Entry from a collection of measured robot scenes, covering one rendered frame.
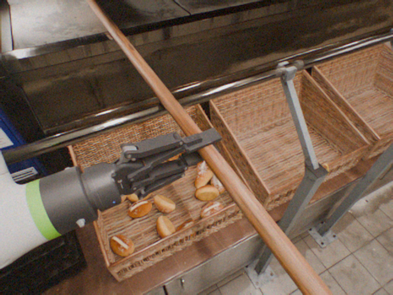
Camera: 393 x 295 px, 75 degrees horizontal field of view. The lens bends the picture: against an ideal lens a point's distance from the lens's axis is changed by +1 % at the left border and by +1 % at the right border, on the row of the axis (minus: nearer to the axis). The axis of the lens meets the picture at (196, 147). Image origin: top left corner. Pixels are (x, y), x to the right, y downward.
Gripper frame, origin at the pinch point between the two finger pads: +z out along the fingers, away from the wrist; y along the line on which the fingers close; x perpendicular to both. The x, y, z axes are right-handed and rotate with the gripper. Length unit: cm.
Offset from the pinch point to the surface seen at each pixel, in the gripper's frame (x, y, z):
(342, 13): -54, 13, 107
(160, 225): -15, 55, -8
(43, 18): -81, 1, -19
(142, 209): -26, 56, -11
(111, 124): -16.9, 2.5, -12.9
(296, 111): -8.4, 11.8, 36.0
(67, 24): -71, 1, -12
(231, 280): 2, 119, 21
